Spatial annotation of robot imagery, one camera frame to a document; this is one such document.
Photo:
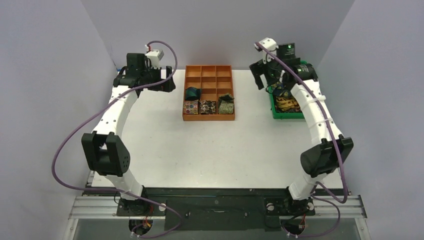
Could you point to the green plastic bin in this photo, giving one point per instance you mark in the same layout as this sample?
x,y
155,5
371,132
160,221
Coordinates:
x,y
288,115

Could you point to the olive floral patterned tie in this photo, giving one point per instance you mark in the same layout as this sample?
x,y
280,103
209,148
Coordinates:
x,y
225,104

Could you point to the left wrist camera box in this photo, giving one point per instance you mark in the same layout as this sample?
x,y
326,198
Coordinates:
x,y
154,57

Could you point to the rolled dotted colourful tie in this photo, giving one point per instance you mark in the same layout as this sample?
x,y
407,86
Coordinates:
x,y
190,107

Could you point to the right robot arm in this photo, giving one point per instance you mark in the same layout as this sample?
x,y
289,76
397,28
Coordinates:
x,y
330,147

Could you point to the pile of patterned ties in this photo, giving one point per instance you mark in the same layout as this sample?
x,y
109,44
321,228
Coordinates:
x,y
282,99

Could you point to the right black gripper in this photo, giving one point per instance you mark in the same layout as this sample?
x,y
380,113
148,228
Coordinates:
x,y
262,68

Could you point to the orange compartment tray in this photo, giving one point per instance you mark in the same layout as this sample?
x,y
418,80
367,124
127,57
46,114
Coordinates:
x,y
214,81

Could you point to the rolled black floral tie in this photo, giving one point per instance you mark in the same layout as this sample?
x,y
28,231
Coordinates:
x,y
207,107

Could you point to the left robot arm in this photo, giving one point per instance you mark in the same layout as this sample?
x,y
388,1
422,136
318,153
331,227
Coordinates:
x,y
105,152

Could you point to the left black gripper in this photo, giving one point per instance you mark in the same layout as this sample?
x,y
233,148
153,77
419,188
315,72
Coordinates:
x,y
167,86

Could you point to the rolled dark green tie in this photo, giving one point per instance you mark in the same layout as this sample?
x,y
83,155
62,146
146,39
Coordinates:
x,y
192,94

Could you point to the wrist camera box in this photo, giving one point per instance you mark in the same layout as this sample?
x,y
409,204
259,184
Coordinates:
x,y
266,46
154,57

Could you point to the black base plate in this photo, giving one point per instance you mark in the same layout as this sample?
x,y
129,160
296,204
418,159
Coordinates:
x,y
219,203

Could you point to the aluminium frame rail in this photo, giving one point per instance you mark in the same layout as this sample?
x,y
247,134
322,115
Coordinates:
x,y
95,218

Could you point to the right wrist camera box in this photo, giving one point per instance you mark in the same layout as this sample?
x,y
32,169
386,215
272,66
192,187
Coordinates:
x,y
266,46

